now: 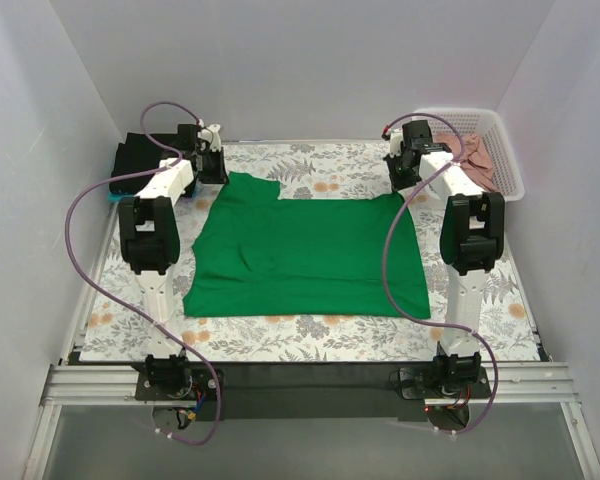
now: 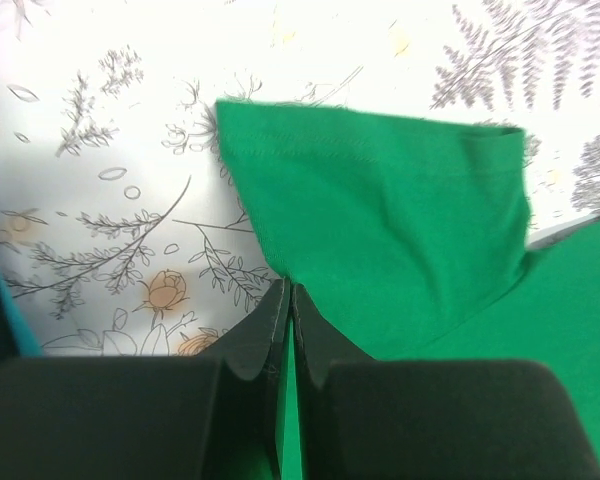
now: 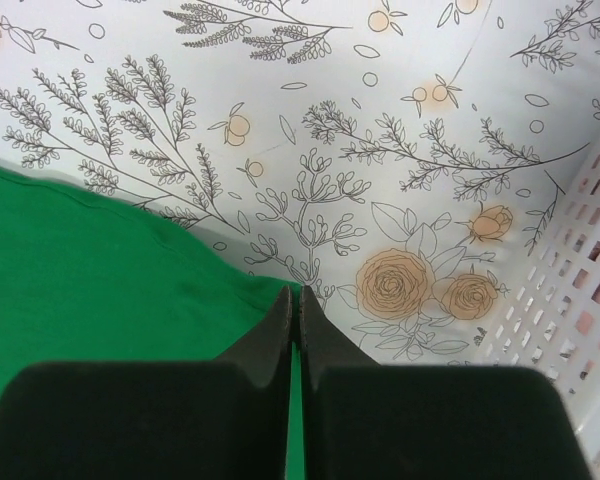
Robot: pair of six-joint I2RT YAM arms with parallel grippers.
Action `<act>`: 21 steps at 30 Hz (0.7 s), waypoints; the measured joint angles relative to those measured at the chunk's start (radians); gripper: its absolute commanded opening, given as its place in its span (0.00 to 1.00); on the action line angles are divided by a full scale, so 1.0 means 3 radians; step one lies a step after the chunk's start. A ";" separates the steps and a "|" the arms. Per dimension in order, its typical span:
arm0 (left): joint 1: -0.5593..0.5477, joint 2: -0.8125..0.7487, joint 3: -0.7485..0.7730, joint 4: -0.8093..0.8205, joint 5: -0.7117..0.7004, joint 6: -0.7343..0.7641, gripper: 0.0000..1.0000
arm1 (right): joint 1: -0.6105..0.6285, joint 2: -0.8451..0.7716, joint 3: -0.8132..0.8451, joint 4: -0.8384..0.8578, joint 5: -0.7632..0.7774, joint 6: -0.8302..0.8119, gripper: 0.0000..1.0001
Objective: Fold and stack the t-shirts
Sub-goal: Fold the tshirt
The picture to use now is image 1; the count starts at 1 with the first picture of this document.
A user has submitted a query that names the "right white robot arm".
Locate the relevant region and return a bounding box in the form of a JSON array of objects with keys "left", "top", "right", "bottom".
[{"left": 382, "top": 113, "right": 505, "bottom": 398}]

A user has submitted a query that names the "white plastic basket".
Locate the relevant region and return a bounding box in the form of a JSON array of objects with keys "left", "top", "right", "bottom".
[{"left": 417, "top": 107, "right": 525, "bottom": 202}]

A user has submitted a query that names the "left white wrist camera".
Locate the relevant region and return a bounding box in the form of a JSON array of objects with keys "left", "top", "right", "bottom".
[{"left": 197, "top": 120, "right": 222, "bottom": 152}]

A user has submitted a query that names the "folded black t shirt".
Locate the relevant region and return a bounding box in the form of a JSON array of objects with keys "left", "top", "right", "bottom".
[{"left": 109, "top": 132, "right": 177, "bottom": 196}]

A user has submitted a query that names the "pink t shirt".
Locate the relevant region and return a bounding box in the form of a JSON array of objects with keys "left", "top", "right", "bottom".
[{"left": 461, "top": 134, "right": 498, "bottom": 192}]

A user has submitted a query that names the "aluminium frame rail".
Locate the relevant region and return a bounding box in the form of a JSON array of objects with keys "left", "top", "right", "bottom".
[{"left": 25, "top": 208, "right": 600, "bottom": 479}]

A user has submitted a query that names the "green t shirt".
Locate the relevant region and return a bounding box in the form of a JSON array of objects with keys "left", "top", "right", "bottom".
[{"left": 183, "top": 173, "right": 430, "bottom": 319}]

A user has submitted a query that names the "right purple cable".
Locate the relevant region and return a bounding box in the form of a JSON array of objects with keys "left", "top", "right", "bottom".
[{"left": 380, "top": 112, "right": 499, "bottom": 436}]

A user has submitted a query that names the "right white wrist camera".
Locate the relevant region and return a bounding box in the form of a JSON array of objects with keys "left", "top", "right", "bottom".
[{"left": 381, "top": 126, "right": 404, "bottom": 158}]

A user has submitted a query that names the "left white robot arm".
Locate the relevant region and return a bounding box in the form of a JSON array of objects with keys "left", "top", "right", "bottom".
[{"left": 119, "top": 122, "right": 228, "bottom": 400}]

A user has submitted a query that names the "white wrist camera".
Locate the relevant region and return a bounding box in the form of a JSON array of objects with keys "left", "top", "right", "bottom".
[
  {"left": 197, "top": 120, "right": 222, "bottom": 152},
  {"left": 381, "top": 126, "right": 404, "bottom": 158}
]

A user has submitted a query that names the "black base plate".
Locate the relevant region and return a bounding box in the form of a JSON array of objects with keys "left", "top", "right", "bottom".
[{"left": 134, "top": 367, "right": 494, "bottom": 421}]

